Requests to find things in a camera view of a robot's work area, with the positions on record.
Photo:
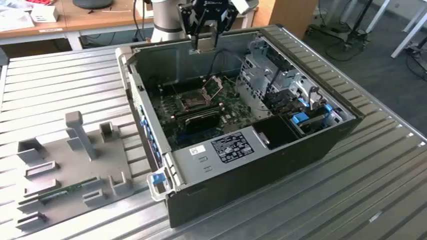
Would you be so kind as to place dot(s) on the installed RAM stick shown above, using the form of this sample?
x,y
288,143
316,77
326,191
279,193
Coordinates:
x,y
196,113

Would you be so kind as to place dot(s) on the silver disk bay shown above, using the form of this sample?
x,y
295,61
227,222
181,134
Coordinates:
x,y
314,123

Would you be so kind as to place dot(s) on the white cardboard box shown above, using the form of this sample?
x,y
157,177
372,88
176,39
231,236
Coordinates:
x,y
44,13

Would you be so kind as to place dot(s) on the black rolling stand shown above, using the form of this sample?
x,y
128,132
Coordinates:
x,y
358,25

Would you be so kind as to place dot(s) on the white plastic bag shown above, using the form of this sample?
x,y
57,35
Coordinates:
x,y
13,21

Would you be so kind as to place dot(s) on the blue case latch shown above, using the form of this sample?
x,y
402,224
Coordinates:
x,y
157,179

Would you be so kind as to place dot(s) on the blue plastic clip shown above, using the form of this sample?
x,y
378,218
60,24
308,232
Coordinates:
x,y
328,108

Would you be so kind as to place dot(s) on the wooden cabinet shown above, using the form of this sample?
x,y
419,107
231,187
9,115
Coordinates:
x,y
290,15

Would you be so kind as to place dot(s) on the white tape strip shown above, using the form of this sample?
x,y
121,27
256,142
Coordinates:
x,y
375,217

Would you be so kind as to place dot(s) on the white table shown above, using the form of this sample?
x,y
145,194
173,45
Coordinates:
x,y
410,37

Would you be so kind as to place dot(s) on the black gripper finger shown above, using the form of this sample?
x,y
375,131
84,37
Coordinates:
x,y
216,40
195,40

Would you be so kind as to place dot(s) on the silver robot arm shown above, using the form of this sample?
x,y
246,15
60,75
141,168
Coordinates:
x,y
167,22

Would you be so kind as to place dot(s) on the black round object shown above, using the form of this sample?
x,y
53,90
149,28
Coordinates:
x,y
91,3

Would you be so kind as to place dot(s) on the green RAM stick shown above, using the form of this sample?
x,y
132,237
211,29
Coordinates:
x,y
60,192

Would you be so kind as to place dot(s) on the blue disk carrier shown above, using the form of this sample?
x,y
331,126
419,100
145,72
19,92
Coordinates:
x,y
300,118

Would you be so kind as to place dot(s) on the CPU socket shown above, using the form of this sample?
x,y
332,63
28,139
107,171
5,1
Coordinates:
x,y
193,101

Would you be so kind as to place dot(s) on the grey parts rack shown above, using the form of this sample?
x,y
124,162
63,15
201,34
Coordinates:
x,y
67,170

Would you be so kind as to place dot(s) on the metal drive cage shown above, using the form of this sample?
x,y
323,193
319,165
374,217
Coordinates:
x,y
256,75

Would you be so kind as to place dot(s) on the white table leg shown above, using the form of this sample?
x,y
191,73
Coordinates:
x,y
378,16

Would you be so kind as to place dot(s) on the wooden desk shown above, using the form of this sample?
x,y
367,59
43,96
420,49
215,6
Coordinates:
x,y
100,17

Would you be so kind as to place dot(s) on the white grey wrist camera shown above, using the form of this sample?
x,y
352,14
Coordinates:
x,y
240,6

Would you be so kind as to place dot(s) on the silver CPU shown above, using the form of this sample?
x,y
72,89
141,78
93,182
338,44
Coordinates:
x,y
201,51

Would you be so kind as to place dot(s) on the black open PC case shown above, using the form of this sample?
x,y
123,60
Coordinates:
x,y
250,187

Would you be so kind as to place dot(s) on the green motherboard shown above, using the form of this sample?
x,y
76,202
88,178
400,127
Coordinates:
x,y
233,100

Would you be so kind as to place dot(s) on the grey power supply unit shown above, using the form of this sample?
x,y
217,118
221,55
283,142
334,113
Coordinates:
x,y
200,162

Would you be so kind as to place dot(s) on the metal locking lever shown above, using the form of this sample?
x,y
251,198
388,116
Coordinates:
x,y
173,89

